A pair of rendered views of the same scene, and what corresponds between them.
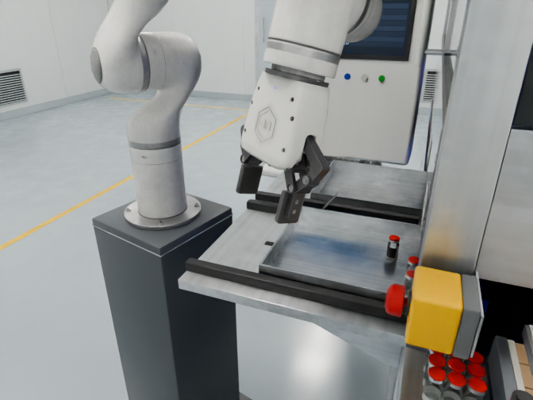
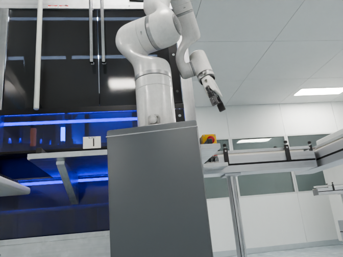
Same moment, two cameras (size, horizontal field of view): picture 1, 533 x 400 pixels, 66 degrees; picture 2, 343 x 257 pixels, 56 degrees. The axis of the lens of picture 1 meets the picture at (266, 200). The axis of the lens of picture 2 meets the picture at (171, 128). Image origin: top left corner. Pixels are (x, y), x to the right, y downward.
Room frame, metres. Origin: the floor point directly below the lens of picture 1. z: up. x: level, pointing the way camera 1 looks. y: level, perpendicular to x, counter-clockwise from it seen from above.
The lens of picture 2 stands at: (1.37, 1.11, 0.59)
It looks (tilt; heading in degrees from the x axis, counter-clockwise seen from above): 17 degrees up; 240
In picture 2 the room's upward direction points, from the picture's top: 5 degrees counter-clockwise
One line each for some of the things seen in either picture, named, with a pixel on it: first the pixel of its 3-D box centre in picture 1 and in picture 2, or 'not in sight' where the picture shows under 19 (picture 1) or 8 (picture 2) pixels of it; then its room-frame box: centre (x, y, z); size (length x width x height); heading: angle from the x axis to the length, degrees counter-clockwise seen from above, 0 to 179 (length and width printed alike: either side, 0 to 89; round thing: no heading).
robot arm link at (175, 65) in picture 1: (162, 88); (142, 52); (0.95, 0.24, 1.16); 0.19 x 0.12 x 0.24; 126
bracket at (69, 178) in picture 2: not in sight; (68, 184); (1.09, -0.27, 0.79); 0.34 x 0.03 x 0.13; 69
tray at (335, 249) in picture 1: (365, 254); not in sight; (0.67, -0.19, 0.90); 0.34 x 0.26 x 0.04; 69
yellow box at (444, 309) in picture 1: (439, 309); (208, 142); (0.40, -0.21, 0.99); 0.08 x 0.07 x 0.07; 69
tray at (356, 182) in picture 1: (385, 189); not in sight; (0.99, -0.31, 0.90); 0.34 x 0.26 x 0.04; 69
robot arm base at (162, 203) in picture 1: (159, 178); (155, 108); (0.93, 0.26, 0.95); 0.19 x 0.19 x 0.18
